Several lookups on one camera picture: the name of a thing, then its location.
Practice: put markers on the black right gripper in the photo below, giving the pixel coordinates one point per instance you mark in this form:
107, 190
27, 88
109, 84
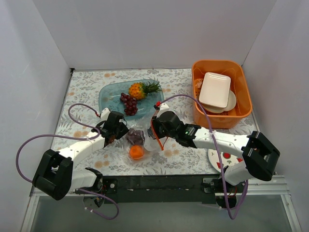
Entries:
155, 129

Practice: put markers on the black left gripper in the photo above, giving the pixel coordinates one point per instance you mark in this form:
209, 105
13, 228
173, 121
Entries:
116, 135

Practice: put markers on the purple fake grape bunch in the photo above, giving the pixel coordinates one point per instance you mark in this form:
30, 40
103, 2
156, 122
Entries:
130, 104
135, 137

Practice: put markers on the clear zip top bag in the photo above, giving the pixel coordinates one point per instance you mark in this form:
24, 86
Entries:
149, 147

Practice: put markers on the fake pineapple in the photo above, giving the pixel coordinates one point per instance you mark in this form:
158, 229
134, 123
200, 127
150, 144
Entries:
140, 90

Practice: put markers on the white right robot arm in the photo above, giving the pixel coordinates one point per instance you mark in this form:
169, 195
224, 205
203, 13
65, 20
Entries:
259, 155

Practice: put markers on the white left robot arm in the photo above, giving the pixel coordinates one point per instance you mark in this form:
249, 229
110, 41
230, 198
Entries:
56, 174

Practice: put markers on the fake orange fruit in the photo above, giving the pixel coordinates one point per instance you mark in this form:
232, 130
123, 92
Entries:
136, 152

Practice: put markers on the teal transparent plastic tray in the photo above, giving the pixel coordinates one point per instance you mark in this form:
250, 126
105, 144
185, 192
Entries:
144, 101

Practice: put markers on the white rectangular plate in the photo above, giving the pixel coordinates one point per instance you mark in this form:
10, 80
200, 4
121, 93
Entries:
215, 90

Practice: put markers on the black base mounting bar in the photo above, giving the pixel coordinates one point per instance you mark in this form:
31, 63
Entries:
202, 188

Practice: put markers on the orange plastic basket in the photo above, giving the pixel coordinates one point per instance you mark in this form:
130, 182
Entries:
224, 120

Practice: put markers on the cream round plate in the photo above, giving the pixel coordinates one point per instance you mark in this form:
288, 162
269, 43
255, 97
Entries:
232, 101

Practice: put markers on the watermelon pattern round plate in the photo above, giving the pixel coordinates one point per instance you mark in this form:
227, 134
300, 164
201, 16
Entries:
227, 159

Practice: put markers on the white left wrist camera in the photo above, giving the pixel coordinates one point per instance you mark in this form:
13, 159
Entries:
104, 114

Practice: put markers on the aluminium frame rail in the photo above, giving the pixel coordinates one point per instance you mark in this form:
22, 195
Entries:
277, 186

